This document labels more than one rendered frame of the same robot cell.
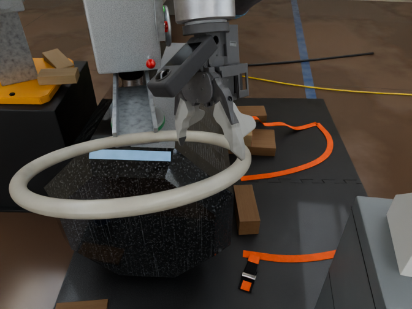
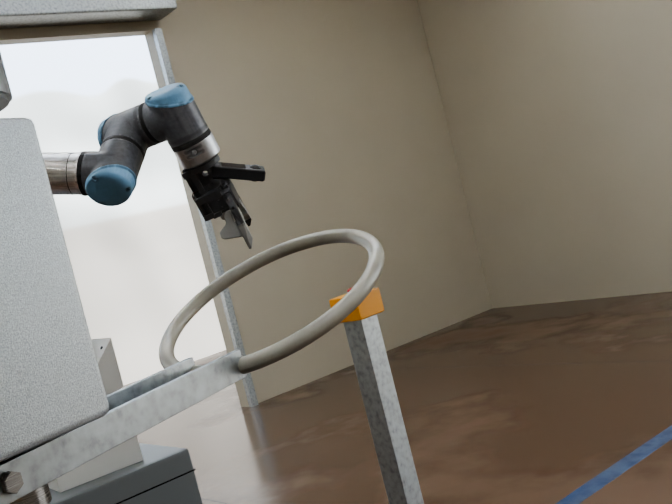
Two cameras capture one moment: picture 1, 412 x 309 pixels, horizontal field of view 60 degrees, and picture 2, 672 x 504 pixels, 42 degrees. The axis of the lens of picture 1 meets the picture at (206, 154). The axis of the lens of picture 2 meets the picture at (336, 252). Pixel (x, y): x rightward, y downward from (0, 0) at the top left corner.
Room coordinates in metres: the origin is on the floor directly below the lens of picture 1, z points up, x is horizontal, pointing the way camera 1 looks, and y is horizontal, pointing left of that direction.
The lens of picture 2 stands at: (1.74, 1.43, 1.34)
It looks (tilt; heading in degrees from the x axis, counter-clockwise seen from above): 2 degrees down; 223
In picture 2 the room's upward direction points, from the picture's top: 14 degrees counter-clockwise
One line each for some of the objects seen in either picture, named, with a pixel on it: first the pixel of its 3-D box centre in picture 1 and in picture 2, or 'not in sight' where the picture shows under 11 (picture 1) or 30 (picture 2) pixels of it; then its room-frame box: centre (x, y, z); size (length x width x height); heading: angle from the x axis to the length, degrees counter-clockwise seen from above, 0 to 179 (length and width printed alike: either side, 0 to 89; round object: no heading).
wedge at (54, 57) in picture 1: (57, 59); not in sight; (2.02, 0.89, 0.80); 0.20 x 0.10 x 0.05; 43
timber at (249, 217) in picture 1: (245, 208); not in sight; (1.49, -0.24, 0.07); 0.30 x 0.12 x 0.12; 4
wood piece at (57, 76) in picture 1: (58, 76); not in sight; (1.80, 0.81, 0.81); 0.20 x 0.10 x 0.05; 97
